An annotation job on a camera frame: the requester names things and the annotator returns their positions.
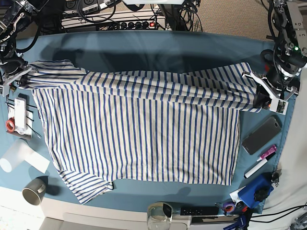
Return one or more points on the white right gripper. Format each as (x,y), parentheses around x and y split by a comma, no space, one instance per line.
(18,76)

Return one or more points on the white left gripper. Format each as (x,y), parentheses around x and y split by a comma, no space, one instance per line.
(267,96)

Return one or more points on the blue white striped T-shirt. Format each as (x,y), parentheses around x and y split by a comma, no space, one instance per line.
(90,152)

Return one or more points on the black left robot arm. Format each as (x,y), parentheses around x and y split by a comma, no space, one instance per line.
(287,48)

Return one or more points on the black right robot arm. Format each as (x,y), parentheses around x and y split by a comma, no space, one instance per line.
(16,19)

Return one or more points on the white plastic screw box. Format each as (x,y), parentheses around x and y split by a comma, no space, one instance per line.
(20,115)

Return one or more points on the smartphone in clear case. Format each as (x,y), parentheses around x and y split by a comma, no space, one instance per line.
(261,135)

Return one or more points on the red tape roll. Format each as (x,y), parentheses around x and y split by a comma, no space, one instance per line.
(10,125)

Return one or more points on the pink marker pen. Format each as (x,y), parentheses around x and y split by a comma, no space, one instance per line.
(267,153)

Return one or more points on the white board marker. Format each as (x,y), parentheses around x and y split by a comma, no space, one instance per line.
(258,165)

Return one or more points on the translucent white plastic cup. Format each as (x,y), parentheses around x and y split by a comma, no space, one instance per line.
(15,155)

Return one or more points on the blue clamp tool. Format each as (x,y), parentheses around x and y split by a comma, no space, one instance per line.
(256,191)

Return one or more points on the grey metal mug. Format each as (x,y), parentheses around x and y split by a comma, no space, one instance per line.
(34,192)

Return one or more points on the purple tape roll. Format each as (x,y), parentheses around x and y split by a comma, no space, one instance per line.
(229,207)

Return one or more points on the black power strip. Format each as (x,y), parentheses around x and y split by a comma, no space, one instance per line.
(128,25)

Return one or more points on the black remote control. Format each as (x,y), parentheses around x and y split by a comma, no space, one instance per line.
(199,211)

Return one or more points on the clear glass jar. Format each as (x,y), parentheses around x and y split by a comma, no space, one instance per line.
(159,216)

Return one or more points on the black cable tie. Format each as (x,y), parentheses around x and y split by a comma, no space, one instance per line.
(29,126)

